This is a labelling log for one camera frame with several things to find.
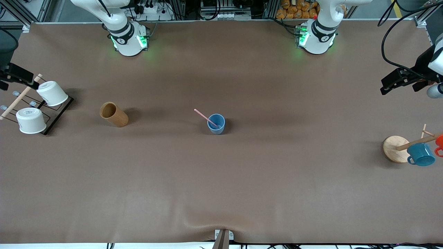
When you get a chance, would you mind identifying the white terminal strip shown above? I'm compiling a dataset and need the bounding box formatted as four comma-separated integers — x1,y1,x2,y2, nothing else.
217,12,252,20

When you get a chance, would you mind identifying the pink chopstick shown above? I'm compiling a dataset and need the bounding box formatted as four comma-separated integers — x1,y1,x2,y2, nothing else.
194,109,220,129

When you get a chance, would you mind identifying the blue plastic cup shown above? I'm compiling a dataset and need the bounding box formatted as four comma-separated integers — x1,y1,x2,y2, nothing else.
207,113,226,135

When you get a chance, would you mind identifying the blue enamel mug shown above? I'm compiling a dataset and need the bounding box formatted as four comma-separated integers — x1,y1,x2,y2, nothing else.
407,143,436,167

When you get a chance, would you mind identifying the metal table clamp bracket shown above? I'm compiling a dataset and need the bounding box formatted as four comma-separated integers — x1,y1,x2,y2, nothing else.
212,229,234,249

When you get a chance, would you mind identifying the black wire cup rack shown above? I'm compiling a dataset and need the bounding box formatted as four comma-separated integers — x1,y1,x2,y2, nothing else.
0,73,74,135

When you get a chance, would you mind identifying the wooden mug tree stand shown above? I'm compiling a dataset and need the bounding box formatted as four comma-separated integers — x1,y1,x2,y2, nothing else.
383,124,443,163

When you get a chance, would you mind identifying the bag of bread rolls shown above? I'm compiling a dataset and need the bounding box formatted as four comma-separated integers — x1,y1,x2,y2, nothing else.
276,0,320,20

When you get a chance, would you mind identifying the white power strip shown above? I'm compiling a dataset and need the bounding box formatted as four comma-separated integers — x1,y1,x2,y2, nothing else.
133,3,173,21

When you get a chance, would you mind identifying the brown wooden cup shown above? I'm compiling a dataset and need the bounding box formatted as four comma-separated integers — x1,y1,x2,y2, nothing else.
100,102,129,128

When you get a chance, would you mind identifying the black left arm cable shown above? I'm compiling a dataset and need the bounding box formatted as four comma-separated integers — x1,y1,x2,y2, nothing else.
377,0,443,75

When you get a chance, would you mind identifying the white paper cup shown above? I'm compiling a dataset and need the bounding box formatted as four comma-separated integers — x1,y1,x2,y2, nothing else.
16,108,47,134
36,81,69,107

